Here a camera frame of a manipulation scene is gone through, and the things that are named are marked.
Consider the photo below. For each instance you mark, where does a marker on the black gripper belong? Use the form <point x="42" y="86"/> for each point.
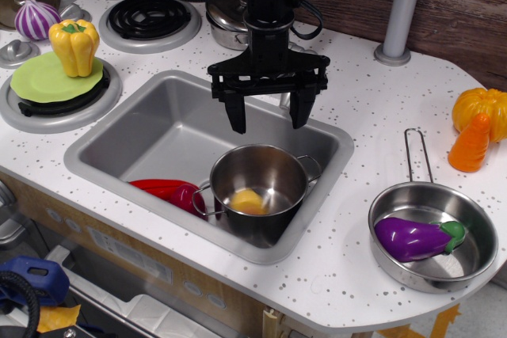
<point x="268" y="65"/>

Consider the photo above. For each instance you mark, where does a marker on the yellow toy corn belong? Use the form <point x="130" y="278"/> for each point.
<point x="247" y="201"/>

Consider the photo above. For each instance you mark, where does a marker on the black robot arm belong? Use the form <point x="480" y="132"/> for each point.
<point x="274" y="10"/>

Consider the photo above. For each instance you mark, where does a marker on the small lidded steel pot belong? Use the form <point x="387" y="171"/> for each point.
<point x="226" y="18"/>

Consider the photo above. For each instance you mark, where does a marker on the steel pot in sink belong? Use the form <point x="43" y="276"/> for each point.
<point x="280" y="178"/>

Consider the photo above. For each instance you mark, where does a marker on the grey plastic sink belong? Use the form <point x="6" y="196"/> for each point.
<point x="172" y="128"/>

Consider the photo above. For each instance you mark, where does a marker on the silver toy faucet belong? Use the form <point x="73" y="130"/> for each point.
<point x="285" y="97"/>

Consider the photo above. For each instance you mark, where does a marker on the red toy pepper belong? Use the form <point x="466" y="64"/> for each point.
<point x="180" y="193"/>

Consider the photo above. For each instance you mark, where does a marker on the grey vertical pole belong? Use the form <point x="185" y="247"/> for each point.
<point x="393" y="51"/>

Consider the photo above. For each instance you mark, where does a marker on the back right stove burner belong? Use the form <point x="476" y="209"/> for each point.
<point x="149" y="26"/>

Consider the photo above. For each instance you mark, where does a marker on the steel frying pan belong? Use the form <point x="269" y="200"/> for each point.
<point x="428" y="201"/>

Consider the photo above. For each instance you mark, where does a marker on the purple toy eggplant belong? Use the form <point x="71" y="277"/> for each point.
<point x="408" y="241"/>

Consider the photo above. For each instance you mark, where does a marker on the yellow toy bell pepper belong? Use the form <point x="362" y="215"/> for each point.
<point x="75" y="43"/>

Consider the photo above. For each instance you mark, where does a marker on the orange toy carrot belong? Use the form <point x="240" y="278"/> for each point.
<point x="470" y="148"/>

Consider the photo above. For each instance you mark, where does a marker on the orange toy pumpkin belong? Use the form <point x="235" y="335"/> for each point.
<point x="474" y="101"/>

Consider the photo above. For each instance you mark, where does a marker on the green plastic plate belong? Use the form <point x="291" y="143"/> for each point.
<point x="43" y="80"/>

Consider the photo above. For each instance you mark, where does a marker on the purple striped toy onion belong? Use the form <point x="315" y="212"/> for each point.
<point x="34" y="19"/>

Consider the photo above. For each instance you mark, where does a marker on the blue clamp handle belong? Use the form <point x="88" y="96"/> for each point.
<point x="47" y="278"/>

